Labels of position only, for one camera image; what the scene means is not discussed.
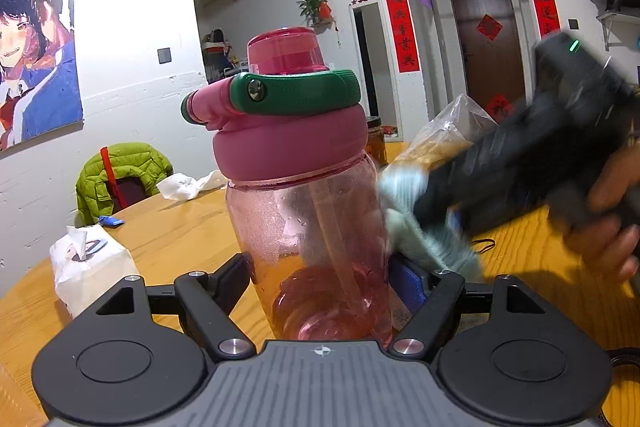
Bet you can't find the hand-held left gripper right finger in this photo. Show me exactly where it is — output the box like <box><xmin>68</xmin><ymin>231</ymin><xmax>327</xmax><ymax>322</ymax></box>
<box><xmin>387</xmin><ymin>254</ymin><xmax>548</xmax><ymax>358</ymax></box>

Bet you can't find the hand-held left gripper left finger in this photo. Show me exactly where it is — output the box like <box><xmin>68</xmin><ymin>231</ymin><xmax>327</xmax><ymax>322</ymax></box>
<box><xmin>95</xmin><ymin>252</ymin><xmax>254</xmax><ymax>360</ymax></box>

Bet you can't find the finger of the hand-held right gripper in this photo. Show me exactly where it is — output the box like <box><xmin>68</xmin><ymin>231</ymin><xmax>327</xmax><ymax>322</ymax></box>
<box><xmin>414</xmin><ymin>167</ymin><xmax>467</xmax><ymax>242</ymax></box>

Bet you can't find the light blue towel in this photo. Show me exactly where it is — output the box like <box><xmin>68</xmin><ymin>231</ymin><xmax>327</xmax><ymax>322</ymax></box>
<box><xmin>377</xmin><ymin>167</ymin><xmax>483</xmax><ymax>280</ymax></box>

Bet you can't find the pink water bottle green handle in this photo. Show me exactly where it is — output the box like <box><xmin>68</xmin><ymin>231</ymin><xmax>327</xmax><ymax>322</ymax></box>
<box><xmin>181</xmin><ymin>27</ymin><xmax>396</xmax><ymax>348</ymax></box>

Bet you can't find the person's right hand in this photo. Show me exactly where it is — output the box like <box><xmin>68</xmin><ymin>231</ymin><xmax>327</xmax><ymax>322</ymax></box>
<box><xmin>567</xmin><ymin>147</ymin><xmax>640</xmax><ymax>283</ymax></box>

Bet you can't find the red floor decoration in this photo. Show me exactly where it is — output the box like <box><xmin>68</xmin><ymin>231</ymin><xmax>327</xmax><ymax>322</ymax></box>
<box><xmin>487</xmin><ymin>94</ymin><xmax>516</xmax><ymax>118</ymax></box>

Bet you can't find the clear plastic bag of food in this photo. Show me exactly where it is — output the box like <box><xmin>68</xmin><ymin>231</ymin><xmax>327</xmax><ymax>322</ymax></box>
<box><xmin>395</xmin><ymin>94</ymin><xmax>501</xmax><ymax>172</ymax></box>

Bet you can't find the glass jar with dark lid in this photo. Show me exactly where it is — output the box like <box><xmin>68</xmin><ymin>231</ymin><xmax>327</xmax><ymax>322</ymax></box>
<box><xmin>365</xmin><ymin>116</ymin><xmax>388</xmax><ymax>166</ymax></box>

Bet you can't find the brown wooden door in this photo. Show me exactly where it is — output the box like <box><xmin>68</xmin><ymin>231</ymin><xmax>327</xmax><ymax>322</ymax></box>
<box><xmin>450</xmin><ymin>0</ymin><xmax>526</xmax><ymax>105</ymax></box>

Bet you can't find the crumpled white paper towel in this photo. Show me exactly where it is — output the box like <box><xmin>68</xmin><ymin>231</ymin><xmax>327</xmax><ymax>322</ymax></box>
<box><xmin>156</xmin><ymin>170</ymin><xmax>228</xmax><ymax>201</ymax></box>

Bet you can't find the red diamond door sticker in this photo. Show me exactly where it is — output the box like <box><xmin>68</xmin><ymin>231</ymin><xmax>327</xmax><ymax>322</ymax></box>
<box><xmin>475</xmin><ymin>13</ymin><xmax>503</xmax><ymax>42</ymax></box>

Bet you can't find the dark red chair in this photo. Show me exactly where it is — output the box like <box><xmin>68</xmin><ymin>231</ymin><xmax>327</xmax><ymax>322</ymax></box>
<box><xmin>112</xmin><ymin>179</ymin><xmax>147</xmax><ymax>212</ymax></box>

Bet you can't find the white tissue pack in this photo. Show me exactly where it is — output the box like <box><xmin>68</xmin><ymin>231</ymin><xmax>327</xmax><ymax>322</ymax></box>
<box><xmin>49</xmin><ymin>224</ymin><xmax>141</xmax><ymax>319</ymax></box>

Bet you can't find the green puffer jacket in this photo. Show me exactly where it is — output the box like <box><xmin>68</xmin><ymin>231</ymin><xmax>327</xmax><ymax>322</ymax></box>
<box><xmin>76</xmin><ymin>143</ymin><xmax>174</xmax><ymax>228</ymax></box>

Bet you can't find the potted green plant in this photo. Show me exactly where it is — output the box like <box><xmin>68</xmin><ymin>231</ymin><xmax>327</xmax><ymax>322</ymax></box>
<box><xmin>296</xmin><ymin>0</ymin><xmax>335</xmax><ymax>28</ymax></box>

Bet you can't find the black office chair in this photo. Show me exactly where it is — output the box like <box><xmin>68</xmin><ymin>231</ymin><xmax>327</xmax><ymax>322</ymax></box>
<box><xmin>202</xmin><ymin>28</ymin><xmax>236</xmax><ymax>78</ymax></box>

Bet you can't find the white wall shelf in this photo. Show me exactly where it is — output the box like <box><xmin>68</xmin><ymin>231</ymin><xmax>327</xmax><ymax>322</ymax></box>
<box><xmin>596</xmin><ymin>11</ymin><xmax>640</xmax><ymax>52</ymax></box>

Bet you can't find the black ring object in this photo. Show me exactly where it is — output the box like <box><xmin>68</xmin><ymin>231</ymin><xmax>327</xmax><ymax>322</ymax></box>
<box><xmin>607</xmin><ymin>347</ymin><xmax>640</xmax><ymax>427</ymax></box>

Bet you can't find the anime wall poster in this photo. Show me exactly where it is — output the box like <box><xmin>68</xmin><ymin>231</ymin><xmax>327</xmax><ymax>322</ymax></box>
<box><xmin>0</xmin><ymin>0</ymin><xmax>84</xmax><ymax>152</ymax></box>

